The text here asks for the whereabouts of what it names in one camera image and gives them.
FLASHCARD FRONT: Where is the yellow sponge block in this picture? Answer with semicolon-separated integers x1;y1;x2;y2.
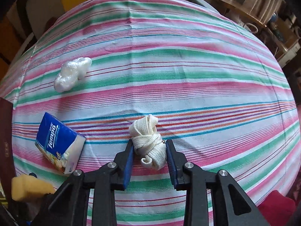
11;174;56;202

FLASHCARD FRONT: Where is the cream bandage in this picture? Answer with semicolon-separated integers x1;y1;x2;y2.
128;114;167;170

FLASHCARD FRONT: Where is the blue Tempo tissue pack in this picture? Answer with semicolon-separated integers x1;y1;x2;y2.
35;112;86;174

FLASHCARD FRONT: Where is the white plastic bag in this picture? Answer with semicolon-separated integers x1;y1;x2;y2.
54;57;92;93

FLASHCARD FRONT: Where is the gold tray with maroon rim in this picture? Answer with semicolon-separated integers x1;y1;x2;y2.
0;97;16;207

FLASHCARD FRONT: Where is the striped bed sheet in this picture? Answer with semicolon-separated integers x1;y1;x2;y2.
1;0;300;205

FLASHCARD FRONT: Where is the red blanket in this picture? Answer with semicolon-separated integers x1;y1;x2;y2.
258;190;296;226

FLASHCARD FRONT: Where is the wooden desk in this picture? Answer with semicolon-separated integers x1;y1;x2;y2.
214;0;266;29

